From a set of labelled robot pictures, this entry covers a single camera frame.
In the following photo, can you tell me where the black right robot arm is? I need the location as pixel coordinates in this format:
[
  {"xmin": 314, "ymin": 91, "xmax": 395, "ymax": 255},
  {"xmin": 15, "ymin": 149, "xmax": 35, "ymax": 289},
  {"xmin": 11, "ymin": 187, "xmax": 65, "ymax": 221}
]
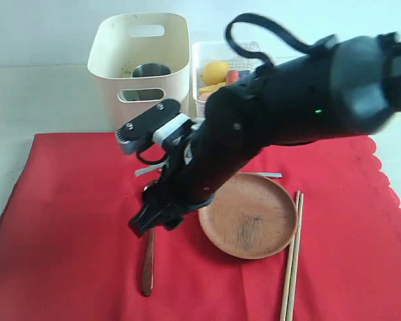
[{"xmin": 116, "ymin": 13, "xmax": 401, "ymax": 236}]

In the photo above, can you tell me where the red tablecloth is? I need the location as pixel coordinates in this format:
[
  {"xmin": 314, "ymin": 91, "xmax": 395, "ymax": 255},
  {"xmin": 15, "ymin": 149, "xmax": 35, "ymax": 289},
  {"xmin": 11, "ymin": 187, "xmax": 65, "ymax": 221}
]
[{"xmin": 0, "ymin": 133, "xmax": 401, "ymax": 320}]

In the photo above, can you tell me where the yellow lemon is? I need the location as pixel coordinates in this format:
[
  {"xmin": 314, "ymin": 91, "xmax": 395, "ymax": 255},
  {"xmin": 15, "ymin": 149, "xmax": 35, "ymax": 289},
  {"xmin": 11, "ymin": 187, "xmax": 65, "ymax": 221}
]
[{"xmin": 201, "ymin": 60, "xmax": 230, "ymax": 86}]

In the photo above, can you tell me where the white woven plastic basket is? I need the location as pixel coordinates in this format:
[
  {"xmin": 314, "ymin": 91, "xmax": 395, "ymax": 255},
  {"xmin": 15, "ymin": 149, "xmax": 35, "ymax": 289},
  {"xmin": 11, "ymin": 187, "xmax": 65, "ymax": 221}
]
[{"xmin": 192, "ymin": 41, "xmax": 260, "ymax": 118}]

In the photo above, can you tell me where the cream plastic bin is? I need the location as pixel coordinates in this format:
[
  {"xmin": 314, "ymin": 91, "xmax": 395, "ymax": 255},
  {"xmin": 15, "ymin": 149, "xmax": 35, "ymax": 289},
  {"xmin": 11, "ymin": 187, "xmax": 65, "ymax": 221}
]
[{"xmin": 87, "ymin": 13, "xmax": 190, "ymax": 129}]

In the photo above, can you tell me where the wooden chopstick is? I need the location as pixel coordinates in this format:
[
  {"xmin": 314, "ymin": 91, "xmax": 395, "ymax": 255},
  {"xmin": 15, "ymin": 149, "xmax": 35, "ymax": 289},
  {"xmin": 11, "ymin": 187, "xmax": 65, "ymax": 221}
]
[
  {"xmin": 285, "ymin": 191, "xmax": 304, "ymax": 320},
  {"xmin": 279, "ymin": 194, "xmax": 299, "ymax": 321}
]

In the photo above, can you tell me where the silver table knife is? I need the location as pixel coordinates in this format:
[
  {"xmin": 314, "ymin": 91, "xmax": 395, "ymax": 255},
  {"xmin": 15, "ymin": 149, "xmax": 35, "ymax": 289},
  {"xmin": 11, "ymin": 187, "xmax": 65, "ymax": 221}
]
[{"xmin": 257, "ymin": 172, "xmax": 283, "ymax": 179}]

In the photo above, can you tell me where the red sausage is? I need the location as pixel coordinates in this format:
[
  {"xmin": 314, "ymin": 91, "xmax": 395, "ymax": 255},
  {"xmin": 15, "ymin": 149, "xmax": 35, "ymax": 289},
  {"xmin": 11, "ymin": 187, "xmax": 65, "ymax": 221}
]
[{"xmin": 225, "ymin": 70, "xmax": 239, "ymax": 86}]

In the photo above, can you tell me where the stainless steel cup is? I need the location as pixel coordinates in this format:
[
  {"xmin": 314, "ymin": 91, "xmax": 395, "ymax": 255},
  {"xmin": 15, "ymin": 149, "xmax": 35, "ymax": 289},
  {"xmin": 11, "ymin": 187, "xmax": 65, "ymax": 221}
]
[{"xmin": 132, "ymin": 63, "xmax": 170, "ymax": 101}]

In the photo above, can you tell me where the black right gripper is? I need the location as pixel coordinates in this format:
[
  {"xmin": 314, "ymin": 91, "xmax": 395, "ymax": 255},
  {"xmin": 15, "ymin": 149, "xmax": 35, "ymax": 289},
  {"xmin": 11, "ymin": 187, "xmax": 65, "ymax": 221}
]
[{"xmin": 128, "ymin": 123, "xmax": 265, "ymax": 237}]

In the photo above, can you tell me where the brown wooden plate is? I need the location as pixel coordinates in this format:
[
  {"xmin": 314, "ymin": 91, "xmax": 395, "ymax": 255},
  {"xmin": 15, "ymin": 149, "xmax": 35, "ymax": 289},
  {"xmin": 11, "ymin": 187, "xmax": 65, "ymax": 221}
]
[{"xmin": 198, "ymin": 173, "xmax": 299, "ymax": 259}]

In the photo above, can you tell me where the dark wooden spoon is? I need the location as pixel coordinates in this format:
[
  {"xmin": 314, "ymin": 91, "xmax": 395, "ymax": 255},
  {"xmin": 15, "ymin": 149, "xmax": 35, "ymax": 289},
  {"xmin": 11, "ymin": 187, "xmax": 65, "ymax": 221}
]
[{"xmin": 140, "ymin": 179, "xmax": 161, "ymax": 297}]

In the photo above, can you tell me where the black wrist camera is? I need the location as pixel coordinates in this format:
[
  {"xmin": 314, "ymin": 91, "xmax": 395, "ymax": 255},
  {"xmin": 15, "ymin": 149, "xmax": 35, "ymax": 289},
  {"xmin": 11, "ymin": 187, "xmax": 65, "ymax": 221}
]
[{"xmin": 115, "ymin": 99, "xmax": 180, "ymax": 154}]

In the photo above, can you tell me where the yellow cheese wedge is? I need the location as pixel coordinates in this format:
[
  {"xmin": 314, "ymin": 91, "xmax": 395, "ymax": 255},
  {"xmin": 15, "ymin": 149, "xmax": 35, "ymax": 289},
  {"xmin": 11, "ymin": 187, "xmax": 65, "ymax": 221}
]
[{"xmin": 198, "ymin": 82, "xmax": 225, "ymax": 96}]

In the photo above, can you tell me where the brown egg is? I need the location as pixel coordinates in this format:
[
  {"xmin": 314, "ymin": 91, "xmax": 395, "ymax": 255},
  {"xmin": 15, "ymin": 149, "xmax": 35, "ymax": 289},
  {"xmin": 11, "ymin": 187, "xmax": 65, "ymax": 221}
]
[{"xmin": 198, "ymin": 92, "xmax": 211, "ymax": 101}]

